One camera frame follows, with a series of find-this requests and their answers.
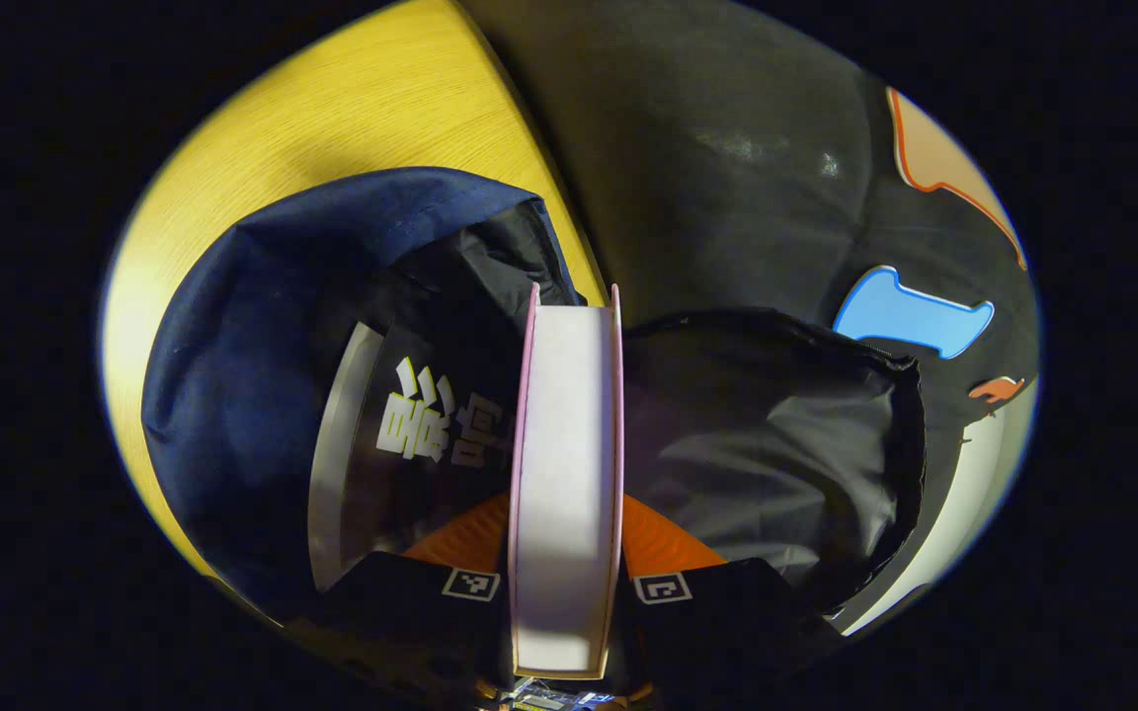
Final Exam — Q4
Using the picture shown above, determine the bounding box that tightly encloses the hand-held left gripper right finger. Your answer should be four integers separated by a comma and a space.
616, 492, 849, 700

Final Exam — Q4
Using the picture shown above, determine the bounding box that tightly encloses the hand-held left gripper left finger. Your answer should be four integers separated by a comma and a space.
312, 492, 516, 700

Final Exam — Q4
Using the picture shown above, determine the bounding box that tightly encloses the pink cover book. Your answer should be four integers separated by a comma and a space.
508, 283, 624, 680

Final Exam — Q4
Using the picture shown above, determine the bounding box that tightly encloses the blue schoolbag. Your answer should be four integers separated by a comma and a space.
141, 166, 928, 628

